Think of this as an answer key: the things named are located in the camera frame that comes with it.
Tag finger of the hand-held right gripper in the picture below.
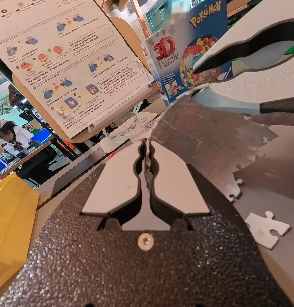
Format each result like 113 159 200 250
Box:
192 51 294 114
192 0 294 75

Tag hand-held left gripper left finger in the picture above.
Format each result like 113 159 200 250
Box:
81 141 145 224

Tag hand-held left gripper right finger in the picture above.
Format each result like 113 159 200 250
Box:
149 141 210 226

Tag partly built puzzle ball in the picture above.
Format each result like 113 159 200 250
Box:
147 84 279 203

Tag blue puzzle box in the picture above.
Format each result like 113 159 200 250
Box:
140 0 234 107

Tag white stand base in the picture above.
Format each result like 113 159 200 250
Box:
99 111 159 153

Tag folded paper instruction leaflet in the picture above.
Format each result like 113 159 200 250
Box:
137 118 160 135

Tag single white jigsaw piece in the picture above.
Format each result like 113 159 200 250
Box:
245 211 291 250

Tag long wooden workbench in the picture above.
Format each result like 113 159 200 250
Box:
0 137 54 183

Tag yellow plastic bin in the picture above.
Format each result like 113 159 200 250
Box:
0 173 39 286

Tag printed instruction sheet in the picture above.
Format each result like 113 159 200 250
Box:
0 0 153 139

